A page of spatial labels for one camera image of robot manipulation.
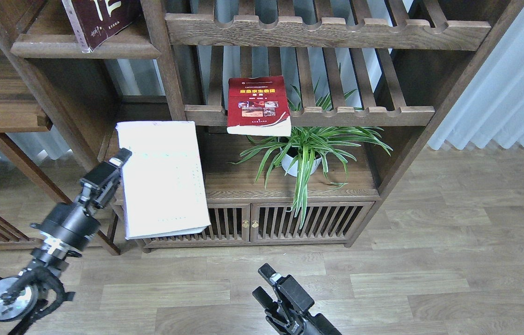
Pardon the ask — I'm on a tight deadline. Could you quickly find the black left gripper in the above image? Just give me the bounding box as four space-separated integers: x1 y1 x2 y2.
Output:
31 148 133 257

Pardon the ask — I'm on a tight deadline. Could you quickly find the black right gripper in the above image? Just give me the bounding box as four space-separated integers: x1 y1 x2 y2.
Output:
252 263 341 335

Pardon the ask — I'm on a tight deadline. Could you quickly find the white book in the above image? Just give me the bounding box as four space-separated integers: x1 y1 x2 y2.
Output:
116 121 210 240

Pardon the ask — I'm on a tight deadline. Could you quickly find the dark maroon book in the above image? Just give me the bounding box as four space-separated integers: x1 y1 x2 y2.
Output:
62 0 141 53

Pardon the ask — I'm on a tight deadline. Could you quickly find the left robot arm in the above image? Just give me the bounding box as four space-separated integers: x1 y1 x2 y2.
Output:
0 148 132 335

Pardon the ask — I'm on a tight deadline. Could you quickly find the left slatted cabinet door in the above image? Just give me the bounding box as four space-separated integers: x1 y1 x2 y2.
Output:
136 204 251 253

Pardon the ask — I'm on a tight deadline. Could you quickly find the slatted cabinet door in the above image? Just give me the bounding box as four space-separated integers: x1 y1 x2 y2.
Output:
136 204 251 253
250 201 374 245

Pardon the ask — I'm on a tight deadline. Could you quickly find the right slatted cabinet door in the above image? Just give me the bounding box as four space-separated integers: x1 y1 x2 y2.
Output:
250 201 374 245

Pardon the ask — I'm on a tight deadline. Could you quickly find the white plant pot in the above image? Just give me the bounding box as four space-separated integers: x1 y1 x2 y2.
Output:
281 147 323 177

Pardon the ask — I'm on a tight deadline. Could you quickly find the green spider plant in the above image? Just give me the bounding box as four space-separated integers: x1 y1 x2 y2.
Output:
231 77 393 229

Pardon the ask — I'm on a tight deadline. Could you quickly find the red paperback book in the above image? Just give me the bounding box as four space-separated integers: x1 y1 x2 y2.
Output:
226 75 292 136

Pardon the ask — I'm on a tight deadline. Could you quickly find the dark wooden bookshelf cabinet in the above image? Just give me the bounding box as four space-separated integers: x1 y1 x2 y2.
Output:
0 0 524 247

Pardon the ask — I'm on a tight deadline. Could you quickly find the white curtain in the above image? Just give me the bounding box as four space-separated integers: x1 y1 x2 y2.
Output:
428 7 524 150

